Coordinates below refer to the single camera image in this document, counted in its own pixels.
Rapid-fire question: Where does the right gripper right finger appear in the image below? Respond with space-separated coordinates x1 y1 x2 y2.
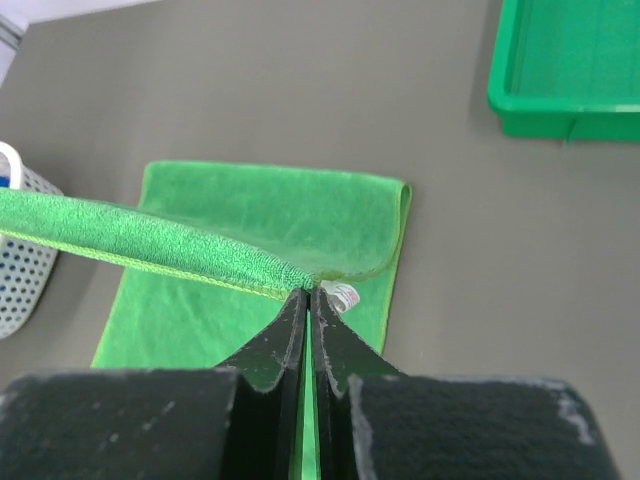
310 288 619 479

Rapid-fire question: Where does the green towel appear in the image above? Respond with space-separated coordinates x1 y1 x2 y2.
1 161 411 477

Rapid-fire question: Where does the green plastic bin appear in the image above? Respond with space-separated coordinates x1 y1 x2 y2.
487 0 639 142

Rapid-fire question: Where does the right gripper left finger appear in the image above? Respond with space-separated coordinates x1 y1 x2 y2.
1 289 306 479

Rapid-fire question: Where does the white perforated plastic basket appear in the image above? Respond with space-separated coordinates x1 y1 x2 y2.
0 142 62 339

